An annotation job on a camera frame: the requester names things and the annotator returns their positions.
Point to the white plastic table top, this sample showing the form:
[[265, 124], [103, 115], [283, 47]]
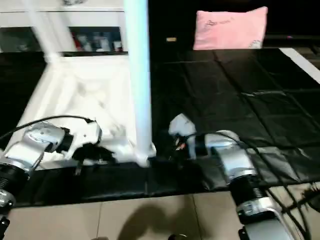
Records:
[[90, 95]]

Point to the white plastic table leg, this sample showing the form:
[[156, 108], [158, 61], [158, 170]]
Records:
[[139, 70], [42, 30]]

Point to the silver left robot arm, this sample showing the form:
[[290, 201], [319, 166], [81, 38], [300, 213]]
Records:
[[32, 150]]

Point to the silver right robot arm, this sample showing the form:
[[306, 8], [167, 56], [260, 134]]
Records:
[[240, 165]]

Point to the black work mat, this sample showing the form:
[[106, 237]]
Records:
[[240, 100]]

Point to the black furniture with yellow label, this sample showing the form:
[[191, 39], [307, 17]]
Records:
[[170, 22]]

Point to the pink pillow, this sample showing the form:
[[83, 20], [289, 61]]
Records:
[[230, 29]]

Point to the white cabinet with glass doors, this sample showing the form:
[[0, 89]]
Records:
[[65, 27]]

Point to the dark low tv bench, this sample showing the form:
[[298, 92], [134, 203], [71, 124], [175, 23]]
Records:
[[295, 41]]

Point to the dark ornament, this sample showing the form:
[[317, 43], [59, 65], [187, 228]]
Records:
[[75, 2]]

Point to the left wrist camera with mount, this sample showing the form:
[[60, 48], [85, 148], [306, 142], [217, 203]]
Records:
[[90, 135]]

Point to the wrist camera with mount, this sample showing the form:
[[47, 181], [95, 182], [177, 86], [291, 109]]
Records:
[[181, 126], [90, 135]]

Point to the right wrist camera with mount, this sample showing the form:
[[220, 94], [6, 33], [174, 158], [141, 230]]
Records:
[[181, 126]]

